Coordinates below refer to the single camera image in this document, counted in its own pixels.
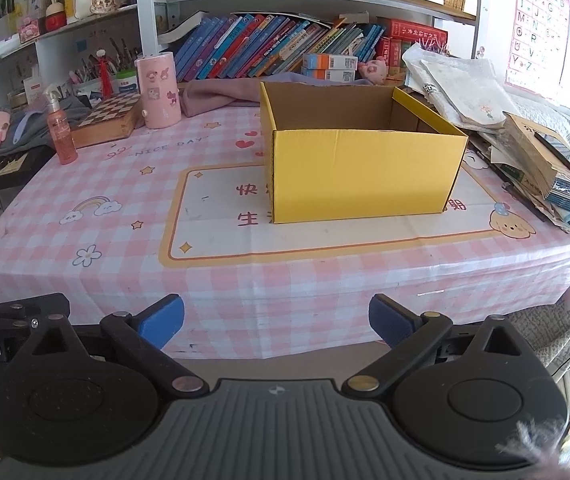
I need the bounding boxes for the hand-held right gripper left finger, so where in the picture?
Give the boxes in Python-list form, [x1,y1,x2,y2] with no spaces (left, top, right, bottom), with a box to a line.
[5,294,210,401]

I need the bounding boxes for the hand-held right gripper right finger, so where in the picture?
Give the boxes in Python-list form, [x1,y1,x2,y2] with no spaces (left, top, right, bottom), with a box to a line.
[342,294,551,400]

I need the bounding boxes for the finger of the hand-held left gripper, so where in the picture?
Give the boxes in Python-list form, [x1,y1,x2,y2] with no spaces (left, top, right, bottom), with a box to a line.
[0,293,72,331]

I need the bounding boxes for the yellow cardboard box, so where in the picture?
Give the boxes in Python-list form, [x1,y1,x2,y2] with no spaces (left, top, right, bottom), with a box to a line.
[259,81,470,224]

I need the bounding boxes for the grey clothing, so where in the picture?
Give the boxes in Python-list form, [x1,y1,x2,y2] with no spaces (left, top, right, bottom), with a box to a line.
[0,96,90,161]

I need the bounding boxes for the grey patterned bed blanket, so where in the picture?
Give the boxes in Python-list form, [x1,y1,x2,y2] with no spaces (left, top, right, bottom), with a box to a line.
[508,95,570,378]

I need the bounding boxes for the pink spray bottle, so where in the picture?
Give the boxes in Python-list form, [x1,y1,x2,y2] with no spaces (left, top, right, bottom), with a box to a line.
[42,85,80,165]

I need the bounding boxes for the stack of envelopes and booklets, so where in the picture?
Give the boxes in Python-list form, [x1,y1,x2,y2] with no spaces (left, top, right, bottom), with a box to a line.
[502,112,570,238]

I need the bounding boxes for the wooden chessboard box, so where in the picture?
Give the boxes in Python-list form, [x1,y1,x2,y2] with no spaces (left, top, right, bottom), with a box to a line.
[70,91,143,150]

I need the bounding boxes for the pink sticker-covered cylinder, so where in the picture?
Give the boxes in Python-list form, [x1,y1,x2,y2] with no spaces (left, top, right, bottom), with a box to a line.
[134,52,183,130]

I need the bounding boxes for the mauve and lavender garment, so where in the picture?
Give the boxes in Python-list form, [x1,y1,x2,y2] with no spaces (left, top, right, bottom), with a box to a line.
[180,71,383,118]

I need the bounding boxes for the pile of white papers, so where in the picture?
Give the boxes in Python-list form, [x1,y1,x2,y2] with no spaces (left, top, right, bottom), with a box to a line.
[402,42,521,133]

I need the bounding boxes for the black smartphone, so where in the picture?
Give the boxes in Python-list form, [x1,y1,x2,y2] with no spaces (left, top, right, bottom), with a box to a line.
[535,130,570,183]

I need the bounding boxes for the pink pig plush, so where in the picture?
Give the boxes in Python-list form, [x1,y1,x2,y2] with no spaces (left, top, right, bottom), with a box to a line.
[357,57,388,86]

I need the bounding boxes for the red tassel ornament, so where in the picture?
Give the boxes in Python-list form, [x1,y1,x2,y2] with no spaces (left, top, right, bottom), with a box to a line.
[96,50,114,98]

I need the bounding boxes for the orange and white carton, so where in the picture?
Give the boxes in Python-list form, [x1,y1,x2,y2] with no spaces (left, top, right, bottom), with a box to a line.
[302,67,356,82]
[302,53,358,71]

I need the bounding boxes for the red book set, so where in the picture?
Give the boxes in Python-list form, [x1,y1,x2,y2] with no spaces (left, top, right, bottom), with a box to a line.
[377,37,408,78]

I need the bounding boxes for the cluster of pens and brushes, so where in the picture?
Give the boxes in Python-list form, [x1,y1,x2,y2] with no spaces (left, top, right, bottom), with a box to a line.
[67,35,140,98]

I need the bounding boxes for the red round doll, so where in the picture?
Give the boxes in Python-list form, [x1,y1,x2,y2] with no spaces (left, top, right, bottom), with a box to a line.
[45,0,68,32]

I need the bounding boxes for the thick red dictionary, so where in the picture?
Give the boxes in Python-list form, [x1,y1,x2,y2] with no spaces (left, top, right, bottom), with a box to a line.
[377,17,448,51]

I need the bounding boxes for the row of colourful books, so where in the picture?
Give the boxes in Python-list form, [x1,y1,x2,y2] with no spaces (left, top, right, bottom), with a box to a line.
[172,14,386,81]

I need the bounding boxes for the open thick book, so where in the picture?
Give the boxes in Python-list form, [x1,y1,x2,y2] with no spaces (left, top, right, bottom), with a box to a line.
[157,10,206,45]

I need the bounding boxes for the white desk bookshelf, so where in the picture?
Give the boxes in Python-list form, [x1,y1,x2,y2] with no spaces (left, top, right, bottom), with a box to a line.
[0,0,481,111]

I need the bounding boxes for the alphabet wall poster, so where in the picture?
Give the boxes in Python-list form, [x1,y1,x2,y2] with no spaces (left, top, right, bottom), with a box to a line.
[505,0,570,98]

